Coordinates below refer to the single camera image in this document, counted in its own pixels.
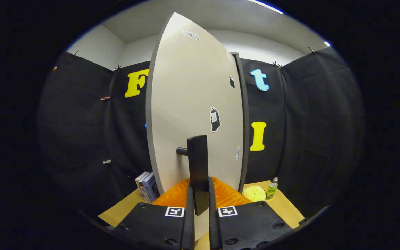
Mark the blue book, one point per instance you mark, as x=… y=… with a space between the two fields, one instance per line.
x=152 y=187

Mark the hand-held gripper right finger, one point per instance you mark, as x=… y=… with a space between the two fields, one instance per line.
x=214 y=225

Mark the grey shoe cabinet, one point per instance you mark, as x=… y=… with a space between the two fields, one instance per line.
x=246 y=121

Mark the copper clip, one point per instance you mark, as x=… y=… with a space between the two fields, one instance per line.
x=105 y=98

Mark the beige shoe cabinet door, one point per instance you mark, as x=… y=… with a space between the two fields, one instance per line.
x=186 y=86

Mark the long ceiling light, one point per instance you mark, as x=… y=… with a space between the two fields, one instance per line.
x=266 y=6

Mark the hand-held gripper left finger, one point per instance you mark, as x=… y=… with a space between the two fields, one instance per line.
x=188 y=225

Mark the black backdrop cloth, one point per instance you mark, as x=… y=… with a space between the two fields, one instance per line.
x=307 y=121

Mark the yellow plush toy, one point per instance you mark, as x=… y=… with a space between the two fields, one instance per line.
x=253 y=194

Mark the green drink bottle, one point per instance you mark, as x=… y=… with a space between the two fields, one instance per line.
x=271 y=190

